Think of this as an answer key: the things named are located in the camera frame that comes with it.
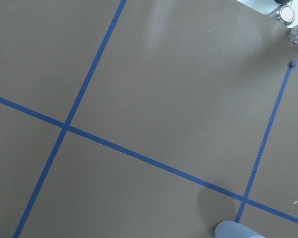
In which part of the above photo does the light blue plastic cup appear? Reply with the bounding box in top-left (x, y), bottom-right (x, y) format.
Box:
top-left (214, 221), bottom-right (263, 238)

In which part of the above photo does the small metal cylinder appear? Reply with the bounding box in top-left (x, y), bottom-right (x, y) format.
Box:
top-left (277, 5), bottom-right (296, 24)

